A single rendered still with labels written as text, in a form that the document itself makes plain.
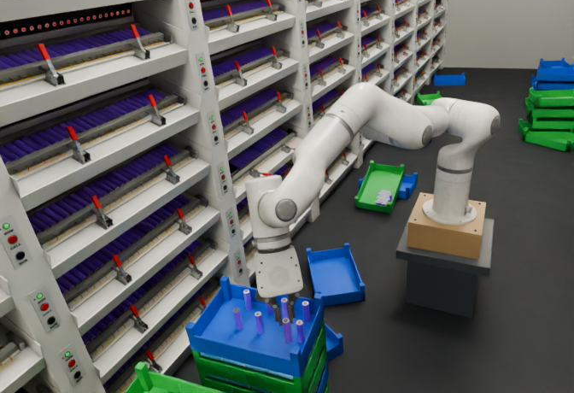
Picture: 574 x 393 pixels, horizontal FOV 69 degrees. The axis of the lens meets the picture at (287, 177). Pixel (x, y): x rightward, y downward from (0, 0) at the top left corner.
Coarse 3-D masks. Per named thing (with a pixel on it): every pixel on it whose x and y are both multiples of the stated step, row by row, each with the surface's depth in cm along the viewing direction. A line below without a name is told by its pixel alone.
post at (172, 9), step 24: (144, 0) 127; (168, 0) 123; (192, 48) 129; (168, 72) 135; (192, 72) 130; (216, 96) 142; (216, 120) 144; (216, 168) 148; (216, 192) 150; (240, 240) 168
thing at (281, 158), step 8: (280, 128) 210; (288, 128) 208; (296, 128) 205; (296, 136) 207; (304, 136) 205; (296, 144) 201; (240, 152) 186; (280, 152) 193; (272, 160) 187; (280, 160) 188; (288, 160) 196; (256, 168) 179; (264, 168) 180; (272, 168) 182; (240, 184) 168; (240, 192) 164; (240, 200) 166
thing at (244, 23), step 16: (208, 0) 156; (224, 0) 163; (240, 0) 172; (256, 0) 179; (272, 0) 182; (208, 16) 149; (224, 16) 151; (240, 16) 157; (256, 16) 168; (272, 16) 167; (288, 16) 177; (208, 32) 132; (224, 32) 145; (240, 32) 149; (256, 32) 158; (272, 32) 169; (208, 48) 136; (224, 48) 144
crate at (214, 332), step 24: (240, 288) 120; (216, 312) 118; (240, 312) 118; (264, 312) 117; (312, 312) 114; (192, 336) 105; (216, 336) 111; (240, 336) 110; (264, 336) 109; (312, 336) 104; (240, 360) 102; (264, 360) 99; (288, 360) 96
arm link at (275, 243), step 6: (288, 234) 93; (258, 240) 92; (264, 240) 91; (270, 240) 90; (276, 240) 90; (282, 240) 91; (288, 240) 92; (258, 246) 92; (264, 246) 91; (270, 246) 90; (276, 246) 90; (282, 246) 92
